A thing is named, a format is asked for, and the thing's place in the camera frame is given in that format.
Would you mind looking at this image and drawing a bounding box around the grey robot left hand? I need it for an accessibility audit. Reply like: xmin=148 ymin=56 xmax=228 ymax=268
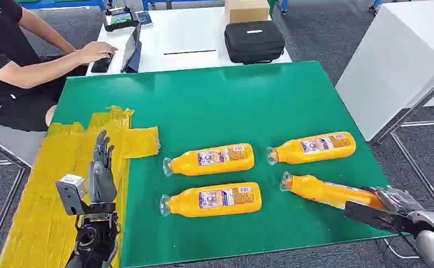
xmin=87 ymin=130 xmax=118 ymax=205

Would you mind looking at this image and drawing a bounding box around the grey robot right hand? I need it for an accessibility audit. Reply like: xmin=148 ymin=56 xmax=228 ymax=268
xmin=363 ymin=185 xmax=425 ymax=223

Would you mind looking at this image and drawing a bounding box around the person's right hand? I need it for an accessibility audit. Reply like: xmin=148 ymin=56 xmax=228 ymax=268
xmin=77 ymin=41 xmax=118 ymax=65

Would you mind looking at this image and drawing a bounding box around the orange drink bottle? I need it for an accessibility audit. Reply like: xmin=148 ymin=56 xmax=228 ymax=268
xmin=266 ymin=131 xmax=357 ymax=166
xmin=162 ymin=143 xmax=256 ymax=178
xmin=279 ymin=171 xmax=388 ymax=212
xmin=159 ymin=181 xmax=263 ymax=218

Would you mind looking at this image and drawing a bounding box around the black smartphone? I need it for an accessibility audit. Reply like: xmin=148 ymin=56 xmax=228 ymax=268
xmin=90 ymin=54 xmax=114 ymax=74

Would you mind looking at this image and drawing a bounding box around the dark tablet with cover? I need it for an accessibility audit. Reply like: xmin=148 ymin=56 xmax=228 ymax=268
xmin=120 ymin=22 xmax=143 ymax=74

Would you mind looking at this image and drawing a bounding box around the black remote controller with screen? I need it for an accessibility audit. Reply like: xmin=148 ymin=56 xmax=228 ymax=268
xmin=103 ymin=5 xmax=139 ymax=32

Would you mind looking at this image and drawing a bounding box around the small phone with lit screen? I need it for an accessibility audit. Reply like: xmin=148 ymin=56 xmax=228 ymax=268
xmin=136 ymin=11 xmax=153 ymax=27

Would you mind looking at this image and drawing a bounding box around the yellow sheet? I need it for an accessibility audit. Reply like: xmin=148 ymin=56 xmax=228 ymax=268
xmin=0 ymin=105 xmax=162 ymax=268

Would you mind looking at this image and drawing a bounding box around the white table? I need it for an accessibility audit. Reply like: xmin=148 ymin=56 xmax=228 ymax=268
xmin=86 ymin=6 xmax=294 ymax=77

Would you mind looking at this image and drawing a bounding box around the thin black strip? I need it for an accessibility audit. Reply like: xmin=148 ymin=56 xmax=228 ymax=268
xmin=163 ymin=49 xmax=218 ymax=56

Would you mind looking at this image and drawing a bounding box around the person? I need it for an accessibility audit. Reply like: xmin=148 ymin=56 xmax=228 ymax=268
xmin=0 ymin=0 xmax=118 ymax=132

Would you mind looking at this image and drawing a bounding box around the green table mat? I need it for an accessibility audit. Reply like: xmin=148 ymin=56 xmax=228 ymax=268
xmin=50 ymin=61 xmax=397 ymax=268

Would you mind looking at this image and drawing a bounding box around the brown cardboard box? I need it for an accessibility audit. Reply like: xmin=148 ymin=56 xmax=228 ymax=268
xmin=224 ymin=0 xmax=271 ymax=25

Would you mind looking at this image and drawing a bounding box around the black zippered carry case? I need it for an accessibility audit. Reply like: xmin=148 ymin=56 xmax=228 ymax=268
xmin=224 ymin=20 xmax=286 ymax=65

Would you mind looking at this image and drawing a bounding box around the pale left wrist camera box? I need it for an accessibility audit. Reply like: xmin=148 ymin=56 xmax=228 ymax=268
xmin=56 ymin=174 xmax=89 ymax=217

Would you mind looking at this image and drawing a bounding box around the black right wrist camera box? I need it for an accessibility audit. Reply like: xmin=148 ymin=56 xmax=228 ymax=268
xmin=344 ymin=201 xmax=421 ymax=238

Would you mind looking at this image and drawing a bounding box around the white floor cable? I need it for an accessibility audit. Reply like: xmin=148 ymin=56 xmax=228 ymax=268
xmin=382 ymin=238 xmax=422 ymax=260

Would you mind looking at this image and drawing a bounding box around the blue metal frame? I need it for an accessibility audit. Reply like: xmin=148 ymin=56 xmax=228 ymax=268
xmin=15 ymin=0 xmax=107 ymax=11

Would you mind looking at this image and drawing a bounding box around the steel frame bar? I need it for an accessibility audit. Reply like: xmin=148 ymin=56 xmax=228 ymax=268
xmin=370 ymin=68 xmax=434 ymax=143

